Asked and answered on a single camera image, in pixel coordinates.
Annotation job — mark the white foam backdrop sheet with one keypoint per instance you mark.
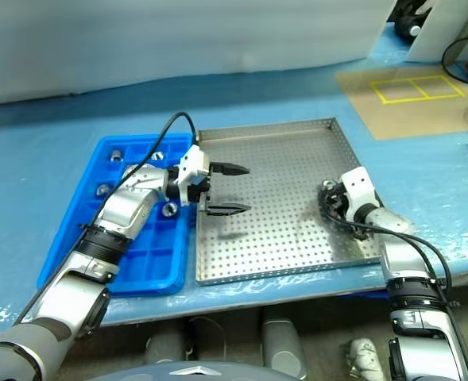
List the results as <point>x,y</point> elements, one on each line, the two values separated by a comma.
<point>178,39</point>

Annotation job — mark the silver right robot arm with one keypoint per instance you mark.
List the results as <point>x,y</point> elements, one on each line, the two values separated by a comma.
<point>400,254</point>

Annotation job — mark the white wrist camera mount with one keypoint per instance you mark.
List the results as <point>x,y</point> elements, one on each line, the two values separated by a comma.
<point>192,160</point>
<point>358,184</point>

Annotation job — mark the perforated metal tray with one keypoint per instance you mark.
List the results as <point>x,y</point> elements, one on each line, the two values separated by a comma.
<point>265,246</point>

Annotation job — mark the black device with white spot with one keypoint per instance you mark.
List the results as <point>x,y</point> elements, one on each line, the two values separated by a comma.
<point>404,24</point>

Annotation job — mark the grey rounded leg cylinder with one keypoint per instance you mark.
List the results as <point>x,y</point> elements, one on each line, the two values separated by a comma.
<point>285,345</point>
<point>166,347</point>

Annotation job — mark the nut in blue tray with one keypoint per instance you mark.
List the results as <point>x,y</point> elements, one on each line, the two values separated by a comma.
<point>116,155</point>

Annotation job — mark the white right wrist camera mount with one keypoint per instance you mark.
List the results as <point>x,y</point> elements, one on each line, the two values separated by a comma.
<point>358,184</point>

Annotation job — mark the grey torso with silver emblem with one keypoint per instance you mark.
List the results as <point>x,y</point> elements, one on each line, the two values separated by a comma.
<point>202,373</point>

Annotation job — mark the white upright panel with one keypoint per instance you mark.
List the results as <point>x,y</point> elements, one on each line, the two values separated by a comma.
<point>440,31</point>

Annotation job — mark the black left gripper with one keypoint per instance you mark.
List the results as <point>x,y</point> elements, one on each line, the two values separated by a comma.
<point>198,192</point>

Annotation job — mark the tan flat mat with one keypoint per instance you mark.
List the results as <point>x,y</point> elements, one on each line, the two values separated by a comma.
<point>408,119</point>

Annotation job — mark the white foot with dark spots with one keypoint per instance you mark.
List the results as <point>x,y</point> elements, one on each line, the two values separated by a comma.
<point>360,357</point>

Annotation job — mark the blue compartment tray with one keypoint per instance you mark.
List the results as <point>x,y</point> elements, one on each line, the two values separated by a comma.
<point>154,270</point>

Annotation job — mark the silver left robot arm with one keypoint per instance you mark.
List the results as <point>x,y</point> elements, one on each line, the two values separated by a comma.
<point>126,210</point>

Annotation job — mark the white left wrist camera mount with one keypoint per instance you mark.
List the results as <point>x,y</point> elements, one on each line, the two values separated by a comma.
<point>192,160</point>

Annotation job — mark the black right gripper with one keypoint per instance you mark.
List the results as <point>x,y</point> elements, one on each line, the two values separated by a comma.
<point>337,204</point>

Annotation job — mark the metal nut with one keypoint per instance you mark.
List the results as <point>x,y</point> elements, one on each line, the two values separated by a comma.
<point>170,209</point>
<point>103,189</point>

